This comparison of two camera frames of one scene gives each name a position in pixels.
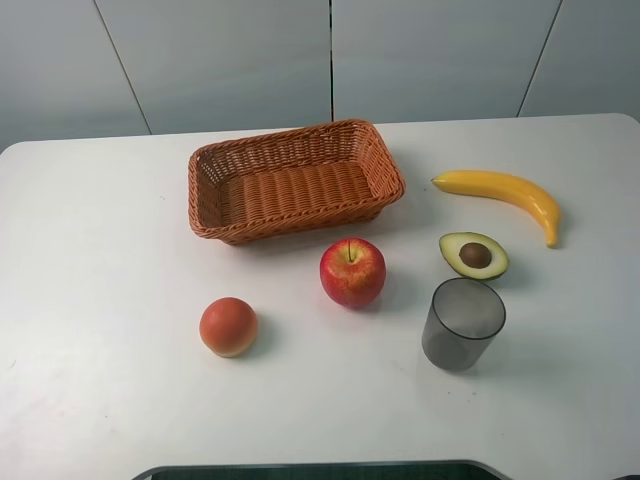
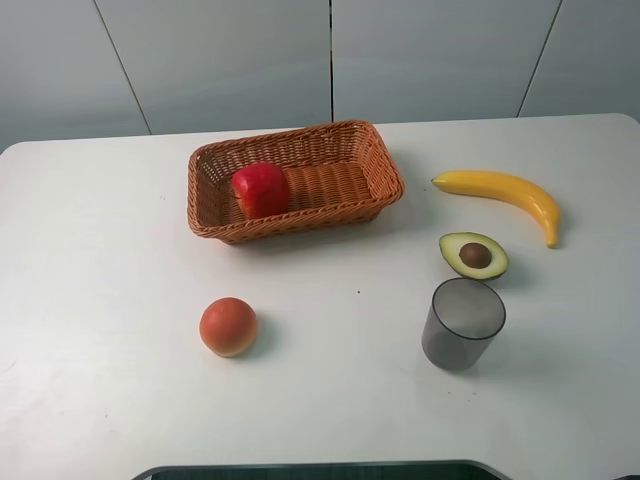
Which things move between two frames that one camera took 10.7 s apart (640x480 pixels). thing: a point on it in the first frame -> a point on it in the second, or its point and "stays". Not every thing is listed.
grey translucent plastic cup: [464, 318] stays
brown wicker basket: [291, 182] stays
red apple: [353, 271] -> [262, 189]
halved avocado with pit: [474, 255] stays
